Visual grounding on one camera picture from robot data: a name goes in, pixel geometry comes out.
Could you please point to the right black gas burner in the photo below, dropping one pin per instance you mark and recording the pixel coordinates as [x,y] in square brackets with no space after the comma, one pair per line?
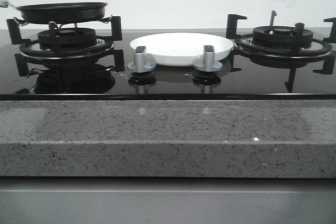
[274,37]

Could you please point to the black frying pan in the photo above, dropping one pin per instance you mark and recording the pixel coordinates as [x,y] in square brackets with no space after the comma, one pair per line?
[60,13]

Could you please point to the right black pan support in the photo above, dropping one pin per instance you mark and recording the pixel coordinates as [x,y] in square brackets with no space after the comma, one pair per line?
[307,49]

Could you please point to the silver stove knob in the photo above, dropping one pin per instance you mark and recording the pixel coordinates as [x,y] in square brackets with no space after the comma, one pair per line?
[141,63]
[208,63]

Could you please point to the black gas burner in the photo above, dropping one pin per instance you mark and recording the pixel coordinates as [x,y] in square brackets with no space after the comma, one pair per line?
[68,38]
[274,37]

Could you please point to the right silver stove knob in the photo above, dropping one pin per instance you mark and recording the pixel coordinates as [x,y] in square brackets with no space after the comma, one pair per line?
[208,63]

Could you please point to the black glass cooktop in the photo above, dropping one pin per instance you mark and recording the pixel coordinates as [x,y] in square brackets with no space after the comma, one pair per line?
[243,77]

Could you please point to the grey cabinet front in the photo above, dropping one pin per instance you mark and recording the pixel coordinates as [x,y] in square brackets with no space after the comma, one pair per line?
[88,200]

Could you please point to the left black gas burner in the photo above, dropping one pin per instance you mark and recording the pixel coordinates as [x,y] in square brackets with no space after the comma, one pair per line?
[68,38]

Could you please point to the black pan support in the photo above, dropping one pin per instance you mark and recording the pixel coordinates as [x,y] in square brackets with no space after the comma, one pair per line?
[307,49]
[30,51]

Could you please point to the left black pan support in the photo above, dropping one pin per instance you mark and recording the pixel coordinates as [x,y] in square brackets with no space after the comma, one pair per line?
[30,51]

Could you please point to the left silver stove knob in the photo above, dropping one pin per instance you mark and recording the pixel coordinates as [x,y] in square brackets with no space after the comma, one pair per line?
[141,63]

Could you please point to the white round plate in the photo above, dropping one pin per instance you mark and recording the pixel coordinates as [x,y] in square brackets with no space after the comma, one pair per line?
[182,49]

